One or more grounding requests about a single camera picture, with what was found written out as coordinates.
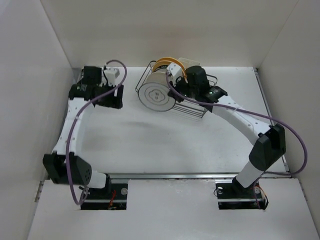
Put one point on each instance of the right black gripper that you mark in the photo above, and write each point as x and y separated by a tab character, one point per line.
175	86

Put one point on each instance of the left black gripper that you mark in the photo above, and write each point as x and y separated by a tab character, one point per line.
114	101

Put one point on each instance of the metal wire dish rack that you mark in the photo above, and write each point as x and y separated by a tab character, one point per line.
185	107

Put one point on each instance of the white plate green rim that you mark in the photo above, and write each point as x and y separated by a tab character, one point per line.
154	96

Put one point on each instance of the cream plate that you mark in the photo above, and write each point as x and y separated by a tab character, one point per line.
157	78

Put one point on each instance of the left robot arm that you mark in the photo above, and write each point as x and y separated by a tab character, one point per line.
92	82

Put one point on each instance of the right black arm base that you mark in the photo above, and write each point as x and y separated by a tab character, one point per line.
251	198

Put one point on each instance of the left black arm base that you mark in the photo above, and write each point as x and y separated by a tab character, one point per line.
114	198

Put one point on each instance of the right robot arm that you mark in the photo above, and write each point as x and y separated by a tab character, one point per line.
268	141

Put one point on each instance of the white cutlery holder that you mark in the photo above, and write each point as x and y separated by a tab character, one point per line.
187	63

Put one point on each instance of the front yellow plate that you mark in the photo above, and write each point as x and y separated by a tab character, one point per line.
157	66

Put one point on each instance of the yellow plate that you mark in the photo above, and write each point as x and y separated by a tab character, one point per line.
168	60
157	66

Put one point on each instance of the rear yellow plate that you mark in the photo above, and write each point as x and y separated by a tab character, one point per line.
168	60

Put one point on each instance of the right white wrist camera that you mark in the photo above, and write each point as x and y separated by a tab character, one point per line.
174	71

